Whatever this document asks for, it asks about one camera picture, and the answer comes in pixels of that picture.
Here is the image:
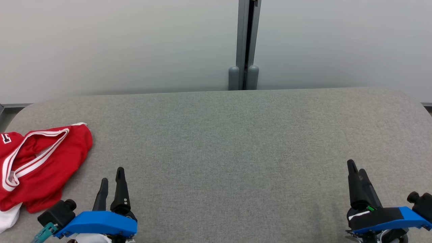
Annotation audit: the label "grey partition joining post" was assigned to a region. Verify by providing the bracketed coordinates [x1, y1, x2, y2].
[228, 0, 262, 91]

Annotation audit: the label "grey fabric padded bench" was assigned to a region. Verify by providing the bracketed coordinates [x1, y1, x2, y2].
[0, 87, 432, 243]

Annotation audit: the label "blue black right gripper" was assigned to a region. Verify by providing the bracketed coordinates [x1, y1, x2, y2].
[346, 160, 432, 235]

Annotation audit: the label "red basketball jersey white sleeves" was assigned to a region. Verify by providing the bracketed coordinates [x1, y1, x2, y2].
[0, 122, 93, 233]

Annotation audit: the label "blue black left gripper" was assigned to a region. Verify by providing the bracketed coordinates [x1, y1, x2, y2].
[54, 167, 138, 238]

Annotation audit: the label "teal left camera connector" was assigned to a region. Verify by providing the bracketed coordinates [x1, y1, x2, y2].
[31, 222, 58, 243]

